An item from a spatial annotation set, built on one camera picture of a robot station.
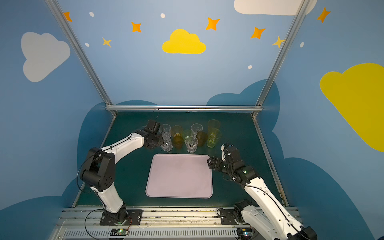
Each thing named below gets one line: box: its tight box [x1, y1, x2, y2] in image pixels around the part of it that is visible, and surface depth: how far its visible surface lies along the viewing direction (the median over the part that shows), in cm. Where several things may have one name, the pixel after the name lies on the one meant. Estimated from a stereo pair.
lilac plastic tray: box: [145, 153, 213, 199], surface depth 89 cm
